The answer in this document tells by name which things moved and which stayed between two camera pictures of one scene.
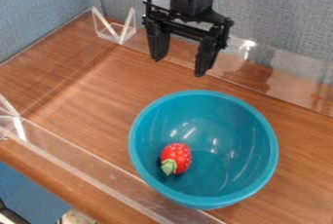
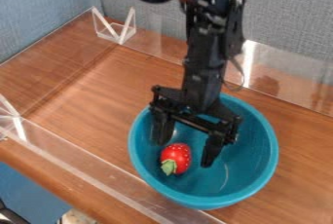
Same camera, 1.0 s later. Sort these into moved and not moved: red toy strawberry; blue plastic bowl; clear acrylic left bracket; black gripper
Moved: black gripper
Not moved: red toy strawberry; clear acrylic left bracket; blue plastic bowl
